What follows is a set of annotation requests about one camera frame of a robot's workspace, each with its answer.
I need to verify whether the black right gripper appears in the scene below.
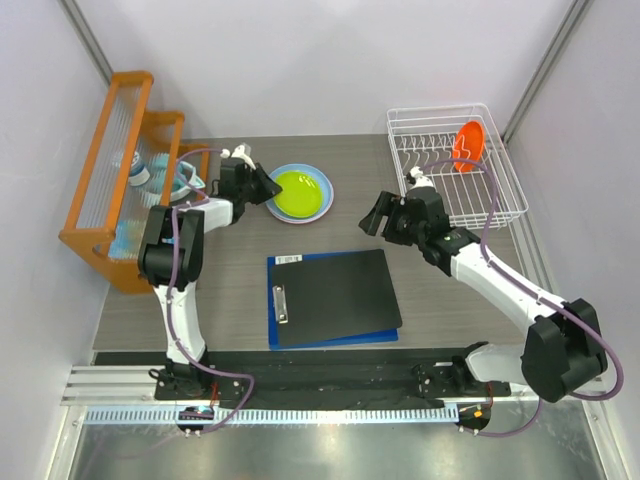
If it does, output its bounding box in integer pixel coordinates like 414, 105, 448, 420
360, 191, 426, 247

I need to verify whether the green plate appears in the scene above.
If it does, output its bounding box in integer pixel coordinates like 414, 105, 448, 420
274, 170, 324, 219

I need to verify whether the blue plate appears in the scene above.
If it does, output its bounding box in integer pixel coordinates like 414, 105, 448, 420
266, 163, 334, 215

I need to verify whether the orange plate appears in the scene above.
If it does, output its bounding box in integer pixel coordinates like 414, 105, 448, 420
451, 121, 485, 173

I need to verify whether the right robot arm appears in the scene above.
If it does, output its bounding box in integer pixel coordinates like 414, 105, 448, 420
359, 186, 608, 403

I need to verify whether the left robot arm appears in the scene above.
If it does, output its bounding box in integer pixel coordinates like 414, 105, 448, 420
137, 144, 282, 399

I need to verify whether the orange wooden shelf rack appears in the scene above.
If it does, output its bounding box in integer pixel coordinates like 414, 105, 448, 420
59, 71, 210, 294

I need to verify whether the white and teal bowl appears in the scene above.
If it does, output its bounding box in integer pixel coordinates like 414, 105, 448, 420
169, 161, 205, 202

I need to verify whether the teal scrub brush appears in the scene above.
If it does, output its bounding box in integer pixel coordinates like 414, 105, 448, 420
138, 153, 169, 208

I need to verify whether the black clipboard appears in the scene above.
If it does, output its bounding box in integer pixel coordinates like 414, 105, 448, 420
271, 249, 403, 349

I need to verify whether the small white blue jar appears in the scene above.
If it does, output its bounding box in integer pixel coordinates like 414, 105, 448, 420
128, 151, 150, 187

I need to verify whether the blue folder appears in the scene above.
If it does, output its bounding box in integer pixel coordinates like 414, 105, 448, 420
266, 251, 398, 351

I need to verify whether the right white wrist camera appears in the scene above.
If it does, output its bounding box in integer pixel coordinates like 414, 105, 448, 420
405, 166, 434, 190

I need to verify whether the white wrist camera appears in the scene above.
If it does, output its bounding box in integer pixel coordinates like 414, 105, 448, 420
405, 166, 434, 190
219, 143, 256, 170

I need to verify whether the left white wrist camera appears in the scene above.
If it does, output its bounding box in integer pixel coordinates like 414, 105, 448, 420
219, 143, 256, 170

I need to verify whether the white wire dish rack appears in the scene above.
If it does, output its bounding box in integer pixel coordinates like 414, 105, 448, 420
386, 104, 528, 229

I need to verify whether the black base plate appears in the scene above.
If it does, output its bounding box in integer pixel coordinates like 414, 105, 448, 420
149, 348, 511, 411

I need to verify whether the aluminium frame rail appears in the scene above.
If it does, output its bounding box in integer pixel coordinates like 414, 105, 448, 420
61, 360, 538, 433

